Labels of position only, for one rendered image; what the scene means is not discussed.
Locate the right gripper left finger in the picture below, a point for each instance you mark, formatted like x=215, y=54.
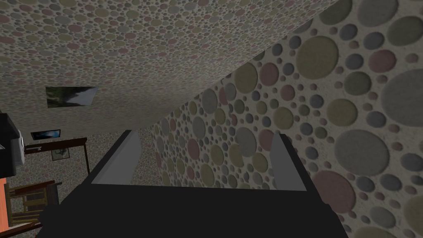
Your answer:
x=117, y=164

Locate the dark landscape wall picture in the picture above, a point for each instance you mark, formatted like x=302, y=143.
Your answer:
x=70, y=96

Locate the black and white appliance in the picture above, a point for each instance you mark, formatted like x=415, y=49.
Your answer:
x=10, y=145

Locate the wooden chair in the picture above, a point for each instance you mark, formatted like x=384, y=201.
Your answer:
x=29, y=201

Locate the small grey framed picture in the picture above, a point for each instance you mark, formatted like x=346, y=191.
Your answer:
x=60, y=154

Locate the dark wooden table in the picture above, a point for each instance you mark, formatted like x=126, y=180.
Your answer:
x=59, y=145

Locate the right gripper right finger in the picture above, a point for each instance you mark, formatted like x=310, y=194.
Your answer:
x=287, y=163

